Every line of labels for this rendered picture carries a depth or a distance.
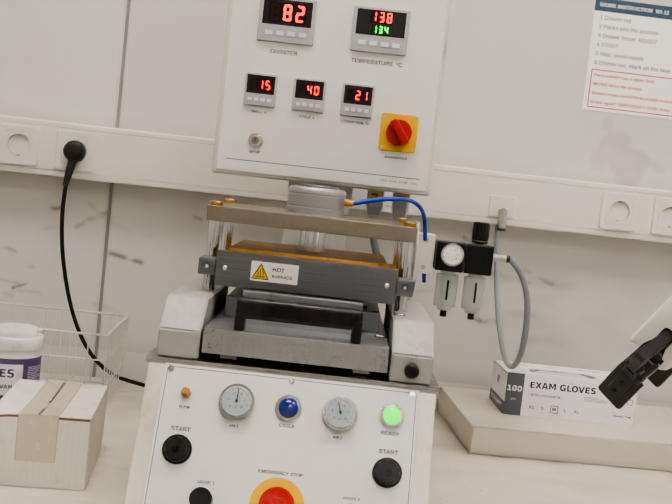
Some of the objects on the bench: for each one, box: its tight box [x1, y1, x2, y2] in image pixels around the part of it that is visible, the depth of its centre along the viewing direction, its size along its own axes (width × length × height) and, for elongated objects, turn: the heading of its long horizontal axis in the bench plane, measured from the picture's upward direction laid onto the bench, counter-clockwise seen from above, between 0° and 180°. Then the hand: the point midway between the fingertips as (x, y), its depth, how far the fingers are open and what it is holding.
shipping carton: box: [0, 379, 108, 491], centre depth 125 cm, size 19×13×9 cm
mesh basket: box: [0, 302, 129, 408], centre depth 162 cm, size 22×26×13 cm
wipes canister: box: [0, 323, 45, 399], centre depth 140 cm, size 9×9×15 cm
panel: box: [141, 363, 420, 504], centre depth 109 cm, size 2×30×19 cm
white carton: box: [489, 359, 637, 427], centre depth 171 cm, size 12×23×7 cm
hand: (634, 381), depth 104 cm, fingers open, 8 cm apart
